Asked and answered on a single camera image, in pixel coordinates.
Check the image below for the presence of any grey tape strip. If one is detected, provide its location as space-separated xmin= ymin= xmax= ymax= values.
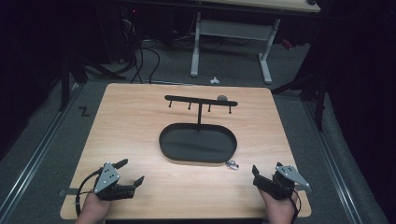
xmin=57 ymin=188 xmax=96 ymax=198

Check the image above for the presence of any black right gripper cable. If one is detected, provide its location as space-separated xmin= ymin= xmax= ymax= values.
xmin=288 ymin=189 xmax=303 ymax=224

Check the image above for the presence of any silver key ring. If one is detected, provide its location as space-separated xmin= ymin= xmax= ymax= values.
xmin=225 ymin=160 xmax=240 ymax=172

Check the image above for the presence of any black tripod stand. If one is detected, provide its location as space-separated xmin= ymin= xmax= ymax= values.
xmin=270 ymin=59 xmax=330 ymax=133

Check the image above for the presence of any black metal stand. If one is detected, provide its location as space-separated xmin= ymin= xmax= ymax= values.
xmin=58 ymin=43 xmax=127 ymax=113

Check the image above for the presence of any black hook rack with tray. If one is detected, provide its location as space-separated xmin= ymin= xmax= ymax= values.
xmin=158 ymin=94 xmax=239 ymax=164

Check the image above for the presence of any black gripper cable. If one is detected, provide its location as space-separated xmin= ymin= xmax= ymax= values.
xmin=288 ymin=189 xmax=303 ymax=224
xmin=75 ymin=167 xmax=105 ymax=217

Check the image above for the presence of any metal floor rail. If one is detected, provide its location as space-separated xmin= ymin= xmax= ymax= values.
xmin=303 ymin=99 xmax=365 ymax=224
xmin=0 ymin=81 xmax=82 ymax=216

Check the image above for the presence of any person's left hand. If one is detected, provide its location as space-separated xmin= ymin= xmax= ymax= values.
xmin=75 ymin=190 xmax=114 ymax=224

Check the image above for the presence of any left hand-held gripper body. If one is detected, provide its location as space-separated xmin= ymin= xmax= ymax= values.
xmin=92 ymin=161 xmax=136 ymax=202

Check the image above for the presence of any bundle of black floor cables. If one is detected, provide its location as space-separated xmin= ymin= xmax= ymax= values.
xmin=120 ymin=6 xmax=200 ymax=86

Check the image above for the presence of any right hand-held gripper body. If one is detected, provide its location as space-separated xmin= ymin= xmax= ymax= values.
xmin=252 ymin=164 xmax=313 ymax=201

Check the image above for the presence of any person's right hand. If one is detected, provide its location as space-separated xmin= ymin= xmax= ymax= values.
xmin=257 ymin=187 xmax=299 ymax=224

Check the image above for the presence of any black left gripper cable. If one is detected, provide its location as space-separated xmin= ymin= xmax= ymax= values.
xmin=75 ymin=167 xmax=105 ymax=217

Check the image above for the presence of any desk with white metal legs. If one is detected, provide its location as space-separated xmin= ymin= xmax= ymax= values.
xmin=189 ymin=0 xmax=322 ymax=86

